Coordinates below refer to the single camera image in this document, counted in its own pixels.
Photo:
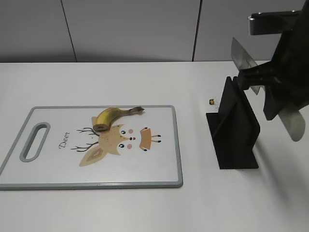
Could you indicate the white handled kitchen knife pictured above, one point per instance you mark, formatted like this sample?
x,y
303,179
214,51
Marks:
x,y
290,116

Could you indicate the white deer cutting board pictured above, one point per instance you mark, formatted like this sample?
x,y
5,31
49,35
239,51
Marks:
x,y
57,148

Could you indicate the yellow banana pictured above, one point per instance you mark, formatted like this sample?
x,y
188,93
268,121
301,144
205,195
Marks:
x,y
104,120

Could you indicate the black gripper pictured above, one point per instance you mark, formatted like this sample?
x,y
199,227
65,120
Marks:
x,y
289,69

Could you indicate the black knife stand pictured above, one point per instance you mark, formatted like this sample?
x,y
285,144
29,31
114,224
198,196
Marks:
x,y
234,129

